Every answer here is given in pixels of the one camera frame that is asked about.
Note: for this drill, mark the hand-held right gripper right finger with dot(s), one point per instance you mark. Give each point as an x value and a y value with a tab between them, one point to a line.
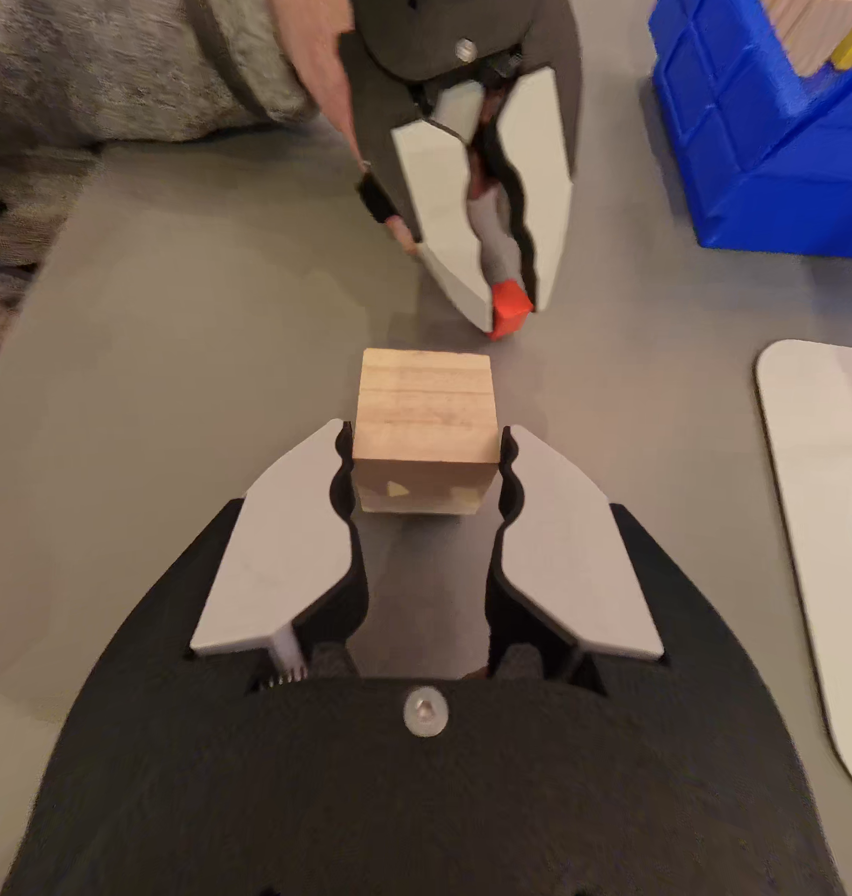
573	567

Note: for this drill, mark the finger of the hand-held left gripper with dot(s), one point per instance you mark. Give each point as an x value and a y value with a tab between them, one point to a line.
541	175
436	210

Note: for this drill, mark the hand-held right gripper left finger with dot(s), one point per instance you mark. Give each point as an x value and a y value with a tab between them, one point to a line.
279	560

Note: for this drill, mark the small red wooden cube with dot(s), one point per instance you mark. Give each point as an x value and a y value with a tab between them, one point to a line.
508	308

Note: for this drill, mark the large plain wooden cube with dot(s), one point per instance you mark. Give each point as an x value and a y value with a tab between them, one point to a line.
426	413

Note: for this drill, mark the person's left forearm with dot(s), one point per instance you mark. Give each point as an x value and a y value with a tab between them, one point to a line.
117	63

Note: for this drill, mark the person's left hand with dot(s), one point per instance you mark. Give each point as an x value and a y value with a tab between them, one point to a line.
314	42

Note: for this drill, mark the blue plastic bin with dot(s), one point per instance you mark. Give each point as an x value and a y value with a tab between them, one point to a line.
769	175

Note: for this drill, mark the grained wooden cube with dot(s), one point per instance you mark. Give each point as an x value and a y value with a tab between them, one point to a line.
804	35

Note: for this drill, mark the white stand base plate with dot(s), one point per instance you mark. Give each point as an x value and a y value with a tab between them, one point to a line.
832	525

